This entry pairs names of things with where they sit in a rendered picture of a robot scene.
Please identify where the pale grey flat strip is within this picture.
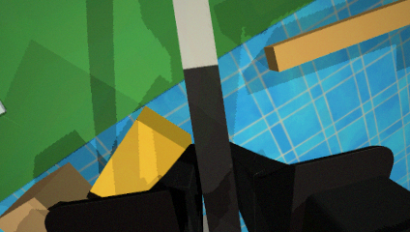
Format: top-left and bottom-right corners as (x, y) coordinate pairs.
(0, 102), (7, 114)

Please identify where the yellow rectangular block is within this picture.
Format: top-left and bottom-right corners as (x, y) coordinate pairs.
(90, 105), (192, 197)

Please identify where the red putter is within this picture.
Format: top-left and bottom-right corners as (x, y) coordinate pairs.
(172, 0), (242, 232)

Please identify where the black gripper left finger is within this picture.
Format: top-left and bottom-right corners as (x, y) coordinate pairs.
(44, 144), (203, 232)

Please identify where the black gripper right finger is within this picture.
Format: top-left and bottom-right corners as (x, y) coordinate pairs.
(229, 141), (394, 232)

